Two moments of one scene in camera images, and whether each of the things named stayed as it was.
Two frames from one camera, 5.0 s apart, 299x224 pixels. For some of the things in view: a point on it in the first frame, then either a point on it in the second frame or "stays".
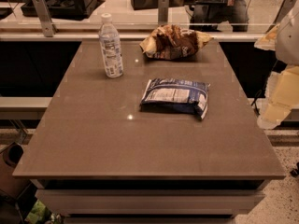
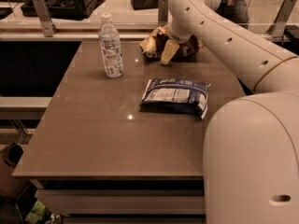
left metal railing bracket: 49,28 stays
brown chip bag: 171,42 stays
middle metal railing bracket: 163,9 stays
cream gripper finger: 272,115 -> 169,51
